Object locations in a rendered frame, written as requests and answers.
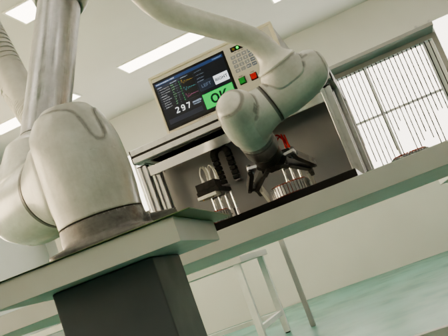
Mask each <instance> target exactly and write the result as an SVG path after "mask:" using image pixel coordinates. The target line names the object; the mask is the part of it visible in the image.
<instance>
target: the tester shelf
mask: <svg viewBox="0 0 448 336"><path fill-rule="evenodd" d="M328 81H329V82H330V84H331V86H332V87H331V89H336V88H339V90H340V92H341V95H342V97H343V100H344V101H346V99H345V96H344V94H343V92H342V90H341V88H340V86H339V84H338V82H337V81H336V79H335V78H334V76H333V74H332V72H331V71H330V70H329V76H328ZM224 134H225V132H224V130H223V128H222V126H221V124H220V122H219V120H218V118H217V114H216V113H215V114H213V115H210V116H208V117H206V118H204V119H202V120H199V121H197V122H195V123H192V124H190V125H188V126H186V127H184V128H181V129H179V130H177V131H174V132H172V133H170V134H168V135H166V136H164V137H161V138H159V139H156V140H154V141H152V142H150V143H148V144H146V145H143V146H141V147H138V148H136V149H134V150H132V151H129V155H130V158H131V160H132V163H133V165H138V166H142V165H144V164H146V165H149V166H152V165H154V164H156V163H159V162H161V161H164V160H166V159H168V158H170V157H173V156H175V155H178V154H180V153H182V152H184V151H186V150H189V149H191V148H194V147H196V146H198V145H200V144H202V143H205V142H207V141H210V140H212V139H214V138H216V137H219V136H221V135H224Z"/></svg>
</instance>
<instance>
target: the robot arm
mask: <svg viewBox="0 0 448 336"><path fill-rule="evenodd" d="M88 1H89V0H32V2H33V3H34V5H35V6H36V14H35V23H34V29H33V38H32V44H31V54H30V60H29V70H28V75H27V85H26V90H25V100H24V106H23V116H22V122H21V131H20V136H19V137H18V138H16V139H14V140H13V141H12V142H10V144H8V146H6V148H5V152H4V154H3V158H2V162H1V166H0V238H2V239H4V240H5V241H8V242H11V243H16V244H19V245H28V246H38V245H43V244H46V243H48V242H51V241H53V240H55V239H57V238H59V237H60V239H61V244H62V248H63V251H62V252H60V253H58V254H56V255H54V256H52V257H51V258H50V259H49V262H51V261H54V260H56V259H59V258H61V257H64V256H66V255H69V254H71V253H74V252H76V251H79V250H82V249H84V248H86V247H89V246H92V245H94V244H96V243H99V242H102V241H104V240H106V239H109V238H112V237H114V236H117V235H120V234H122V233H124V232H127V231H130V230H132V229H134V228H137V227H140V226H142V225H144V224H147V223H150V222H152V221H155V220H157V219H160V218H162V217H165V216H167V215H170V214H172V213H175V212H177V210H176V209H175V208H176V207H174V208H170V209H164V210H161V211H156V212H152V213H151V212H150V211H147V212H146V211H145V209H144V206H143V204H142V201H141V198H140V194H139V190H138V186H137V182H136V179H135V175H134V172H133V169H132V167H131V164H130V161H129V158H128V156H127V153H126V151H125V148H124V146H123V144H122V141H121V139H120V137H119V135H118V133H117V132H116V130H115V128H114V126H112V124H111V122H110V121H109V120H108V119H107V118H106V116H104V114H102V112H100V110H98V108H96V107H93V106H91V105H90V104H88V103H86V102H81V101H77V102H72V100H73V86H74V78H75V64H76V56H77V42H78V34H79V20H80V15H81V14H82V13H83V12H84V11H85V10H86V7H87V4H88ZM132 2H134V4H136V6H138V8H140V9H141V10H142V11H143V12H144V13H146V14H147V15H148V16H150V17H151V18H153V19H154V20H156V21H158V22H160V23H162V24H164V25H166V26H168V27H172V28H174V29H178V30H181V31H185V32H188V33H193V34H196V35H201V36H204V37H209V38H212V39H216V40H220V41H224V42H228V43H232V44H236V45H239V46H242V47H244V48H246V49H248V50H249V51H250V52H252V54H254V56H255V57H256V58H257V60H258V62H259V77H260V79H261V84H260V85H259V86H258V87H256V88H255V89H253V90H251V91H248V92H247V91H244V90H240V89H231V90H228V91H226V92H225V93H224V94H222V96H220V98H219V100H218V102H217V104H216V114H217V118H218V120H219V122H220V124H221V126H222V128H223V130H224V132H225V134H226V135H227V136H228V138H229V139H230V140H231V141H232V142H233V143H234V144H235V145H236V146H238V147H239V148H240V149H241V150H242V152H244V154H245V155H246V156H247V158H248V159H249V160H250V161H252V162H254V163H255V165H253V166H250V165H246V168H247V190H248V193H252V192H253V191H255V192H256V193H257V194H258V195H259V196H260V197H261V196H264V198H265V199H266V200H267V202H271V200H270V196H269V194H268V192H267V191H266V190H265V188H264V187H263V186H262V184H263V182H264V180H265V178H266V177H267V176H268V174H269V173H273V172H275V171H277V170H280V169H282V168H284V169H288V168H292V169H300V170H304V171H305V172H306V174H307V176H308V178H309V179H310V181H311V182H312V184H313V185H314V184H316V183H315V180H314V176H313V175H314V174H315V172H314V170H313V167H316V166H317V163H316V160H315V158H314V157H311V156H309V155H307V154H304V153H302V152H300V151H298V150H296V149H295V148H294V147H290V148H289V151H287V152H282V150H280V148H279V146H278V140H277V138H276V136H275V135H274V134H273V130H274V129H275V128H276V126H278V124H280V122H282V120H284V119H285V118H287V117H288V116H290V115H292V114H294V113H295V112H297V111H298V110H300V109H301V108H302V107H303V106H305V105H306V104H307V103H308V102H310V100H312V98H314V96H316V94H318V92H320V90H321V89H322V88H323V86H324V85H325V84H326V82H327V80H328V76H329V66H328V64H327V62H326V60H325V58H324V57H323V56H322V54H320V52H318V51H314V50H302V51H301V52H300V53H296V52H294V50H292V49H285V48H282V47H281V46H280V45H278V44H277V43H276V42H275V41H274V40H273V39H272V38H270V36H268V35H267V34H266V33H264V32H263V31H262V30H260V29H258V28H256V27H254V26H252V25H249V24H246V23H244V22H241V21H237V20H234V19H231V18H228V17H224V16H222V15H218V14H215V13H211V12H208V11H205V10H202V9H198V8H195V7H192V6H189V5H186V4H183V3H180V2H178V1H176V0H132ZM288 157H291V158H288ZM256 170H259V173H258V175H257V178H256V180H255V182H253V180H254V174H255V171H256Z"/></svg>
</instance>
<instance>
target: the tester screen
mask: <svg viewBox="0 0 448 336"><path fill-rule="evenodd" d="M226 70H227V72H228V69H227V66H226V64H225V61H224V59H223V56H222V54H220V55H218V56H216V57H213V58H211V59H209V60H207V61H205V62H202V63H200V64H198V65H196V66H194V67H192V68H190V69H188V70H186V71H184V72H182V73H179V74H177V75H175V76H173V77H171V78H168V79H166V80H164V81H162V82H160V83H158V84H156V85H155V88H156V90H157V94H158V96H159V99H160V102H161V105H162V107H163V110H164V113H165V116H166V118H167V121H168V124H169V127H170V128H172V127H174V126H176V125H179V124H181V123H183V122H186V121H188V120H190V119H192V118H194V117H196V116H199V115H201V114H203V113H206V112H208V111H210V110H212V109H214V108H216V106H215V107H212V108H210V109H207V108H206V105H205V102H204V100H203V97H202V95H204V94H206V93H208V92H210V91H213V90H215V89H217V88H219V87H222V86H224V85H226V84H228V83H230V82H232V80H231V77H230V74H229V72H228V74H229V77H230V79H228V80H226V81H224V82H222V83H219V84H217V85H215V86H212V87H210V88H208V89H206V90H204V91H202V92H201V91H200V88H199V86H198V83H200V82H202V81H204V80H206V79H208V78H210V77H212V76H214V75H217V74H219V73H221V72H223V71H226ZM232 83H233V82H232ZM233 87H234V85H233ZM234 89H235V87H234ZM188 101H191V103H192V106H193V107H192V108H190V109H188V110H186V111H184V112H181V113H179V114H177V115H176V112H175V109H174V107H177V106H179V105H181V104H184V103H186V102H188ZM200 106H203V109H204V110H203V111H200V112H198V113H196V114H194V115H192V116H190V117H187V118H185V119H183V120H180V121H178V122H176V123H174V124H172V125H171V124H170V122H169V120H171V119H173V118H175V117H178V116H180V115H182V114H184V113H186V112H188V111H191V110H193V109H195V108H198V107H200Z"/></svg>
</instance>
